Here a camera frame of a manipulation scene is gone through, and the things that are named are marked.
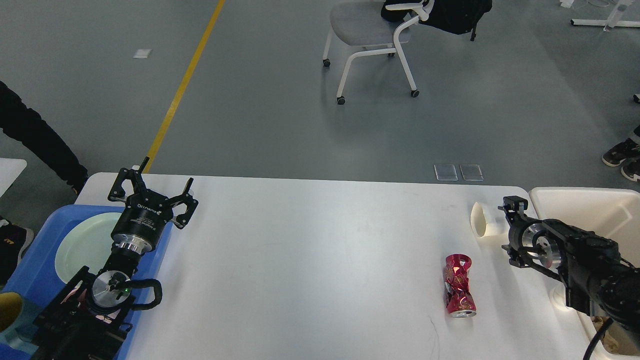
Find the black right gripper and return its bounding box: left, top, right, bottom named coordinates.
left=498, top=196, right=543, bottom=268

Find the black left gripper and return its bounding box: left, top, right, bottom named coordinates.
left=108, top=157, right=200, bottom=253

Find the white paper cup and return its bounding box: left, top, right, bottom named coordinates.
left=548, top=284, right=573, bottom=312
left=470, top=202, right=510, bottom=239

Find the light green plate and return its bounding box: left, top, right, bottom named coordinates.
left=54, top=212, right=121, bottom=284

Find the teal mug yellow inside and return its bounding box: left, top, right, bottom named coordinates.
left=0, top=292, right=42, bottom=355

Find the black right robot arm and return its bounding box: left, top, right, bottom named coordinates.
left=499, top=195, right=640, bottom=360

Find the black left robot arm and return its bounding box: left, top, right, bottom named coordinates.
left=32, top=157, right=198, bottom=360

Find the beige plastic bin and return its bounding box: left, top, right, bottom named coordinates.
left=529, top=187, right=640, bottom=360

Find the red small packet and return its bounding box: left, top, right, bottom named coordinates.
left=443, top=253, right=477, bottom=319

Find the person black sneakers right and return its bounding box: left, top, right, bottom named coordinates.
left=601, top=125, right=640, bottom=183

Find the person dark clothing left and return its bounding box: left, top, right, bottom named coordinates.
left=0, top=82, right=89, bottom=287

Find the black backpack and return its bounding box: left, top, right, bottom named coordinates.
left=381, top=0, right=493, bottom=41

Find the white stand base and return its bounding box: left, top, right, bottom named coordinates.
left=570, top=0, right=640, bottom=32

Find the white grey office chair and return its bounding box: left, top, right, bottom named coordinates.
left=322, top=0, right=435, bottom=105

